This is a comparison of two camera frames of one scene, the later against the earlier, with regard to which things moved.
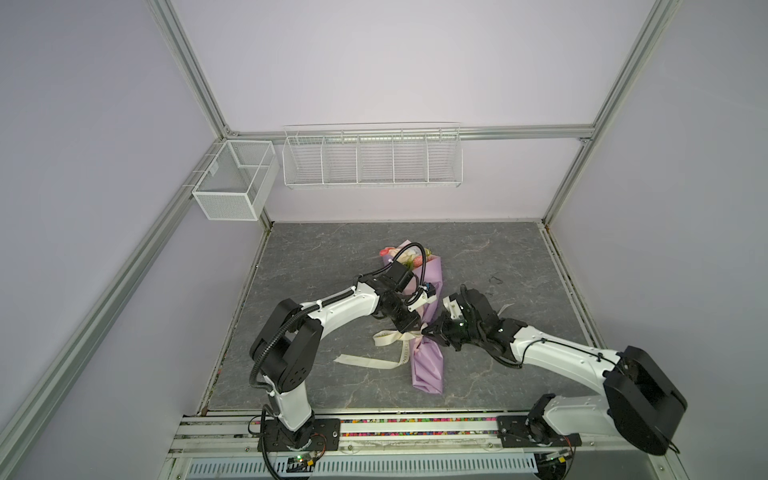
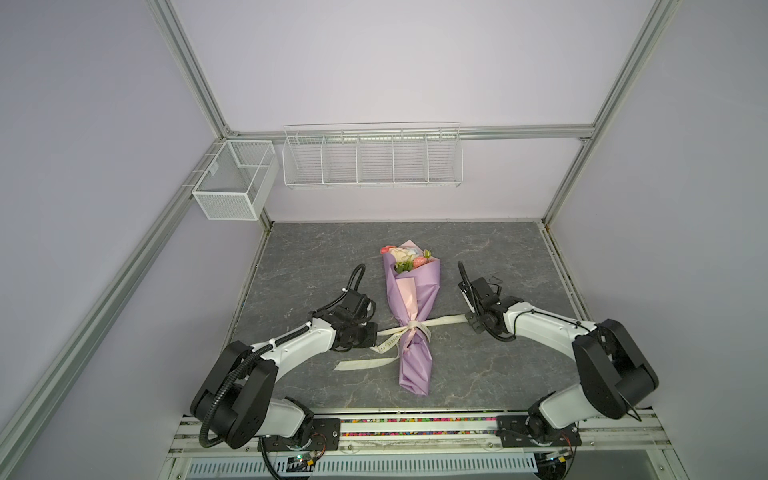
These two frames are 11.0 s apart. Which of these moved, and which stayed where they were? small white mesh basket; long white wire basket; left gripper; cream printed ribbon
Moved: left gripper; cream printed ribbon
Stayed: long white wire basket; small white mesh basket
